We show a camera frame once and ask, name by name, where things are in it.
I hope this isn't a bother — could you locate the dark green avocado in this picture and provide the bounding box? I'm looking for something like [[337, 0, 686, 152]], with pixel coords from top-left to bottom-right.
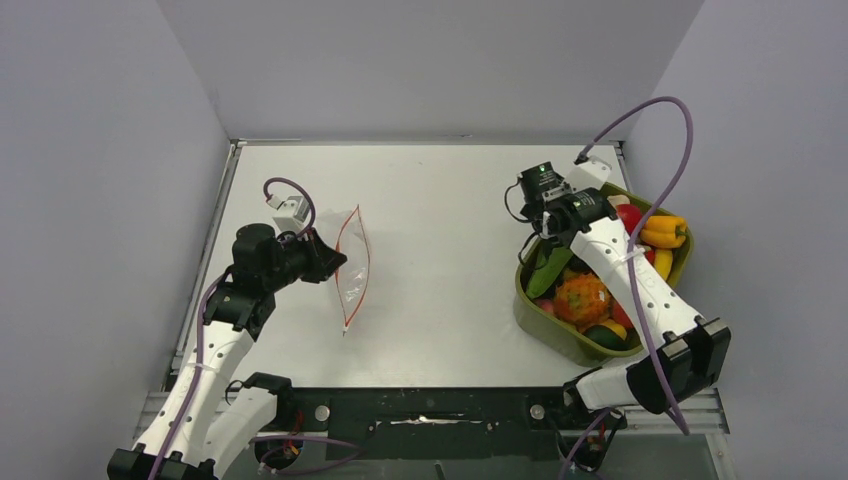
[[583, 322, 628, 351]]

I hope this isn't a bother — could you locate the green leaf vegetable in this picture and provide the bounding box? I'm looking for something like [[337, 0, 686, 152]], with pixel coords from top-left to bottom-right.
[[525, 244, 573, 299]]

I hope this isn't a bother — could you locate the orange yellow bell pepper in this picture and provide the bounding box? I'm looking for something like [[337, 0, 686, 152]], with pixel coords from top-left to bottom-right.
[[639, 215, 688, 249]]

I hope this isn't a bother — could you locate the orange bumpy fruit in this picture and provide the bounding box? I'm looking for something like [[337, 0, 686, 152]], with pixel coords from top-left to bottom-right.
[[553, 273, 611, 330]]

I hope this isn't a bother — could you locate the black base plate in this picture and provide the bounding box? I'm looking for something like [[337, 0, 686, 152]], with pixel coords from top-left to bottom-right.
[[238, 387, 627, 465]]

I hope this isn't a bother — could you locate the red apple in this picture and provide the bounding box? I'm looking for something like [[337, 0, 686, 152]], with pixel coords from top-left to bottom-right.
[[615, 203, 643, 237]]

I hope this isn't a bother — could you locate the olive green plastic bin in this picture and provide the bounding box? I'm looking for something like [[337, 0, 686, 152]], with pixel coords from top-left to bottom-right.
[[514, 209, 694, 367]]

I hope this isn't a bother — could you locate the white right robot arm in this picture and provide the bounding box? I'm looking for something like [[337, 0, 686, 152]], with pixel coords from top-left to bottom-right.
[[517, 159, 731, 427]]

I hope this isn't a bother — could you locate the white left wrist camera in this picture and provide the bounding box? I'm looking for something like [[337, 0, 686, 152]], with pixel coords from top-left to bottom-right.
[[268, 195, 310, 234]]

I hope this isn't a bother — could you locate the clear orange zip bag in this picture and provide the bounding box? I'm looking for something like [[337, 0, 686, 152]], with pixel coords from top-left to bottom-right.
[[334, 205, 372, 336]]

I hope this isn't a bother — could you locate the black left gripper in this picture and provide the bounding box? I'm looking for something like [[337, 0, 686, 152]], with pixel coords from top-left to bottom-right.
[[264, 226, 347, 292]]

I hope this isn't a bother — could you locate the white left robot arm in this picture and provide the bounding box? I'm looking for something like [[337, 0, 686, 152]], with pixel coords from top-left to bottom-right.
[[107, 223, 347, 479]]

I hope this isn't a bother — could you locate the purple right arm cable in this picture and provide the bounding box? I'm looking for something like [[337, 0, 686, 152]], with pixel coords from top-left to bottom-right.
[[556, 96, 694, 480]]

